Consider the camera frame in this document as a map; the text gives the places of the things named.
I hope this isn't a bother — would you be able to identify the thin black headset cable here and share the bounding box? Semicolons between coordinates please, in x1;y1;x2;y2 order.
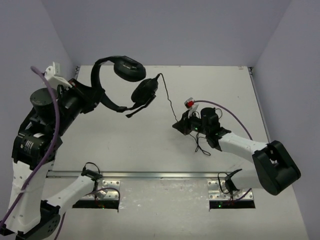
156;72;223;156

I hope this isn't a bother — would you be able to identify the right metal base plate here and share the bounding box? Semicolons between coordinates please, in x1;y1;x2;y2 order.
207;179;254;201

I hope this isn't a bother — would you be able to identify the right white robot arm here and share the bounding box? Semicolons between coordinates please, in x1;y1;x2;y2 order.
172;107;301;196

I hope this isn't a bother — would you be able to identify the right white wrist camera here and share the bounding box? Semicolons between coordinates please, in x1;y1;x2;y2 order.
184;97;199;118

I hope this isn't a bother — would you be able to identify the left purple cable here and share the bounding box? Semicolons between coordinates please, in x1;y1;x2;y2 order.
0;66;121;237

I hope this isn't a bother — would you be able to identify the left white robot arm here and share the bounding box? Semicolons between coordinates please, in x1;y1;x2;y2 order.
0;79;104;240

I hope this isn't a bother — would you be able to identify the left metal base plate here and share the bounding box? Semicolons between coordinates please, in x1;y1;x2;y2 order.
81;178;121;201

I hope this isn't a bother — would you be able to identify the aluminium rail front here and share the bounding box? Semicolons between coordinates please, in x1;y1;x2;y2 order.
47;170;253;179

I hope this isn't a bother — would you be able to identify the metal base plate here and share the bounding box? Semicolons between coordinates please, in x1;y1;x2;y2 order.
207;179;254;201
81;178;121;201

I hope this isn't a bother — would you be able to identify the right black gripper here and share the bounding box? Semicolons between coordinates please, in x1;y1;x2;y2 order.
173;110;210;136

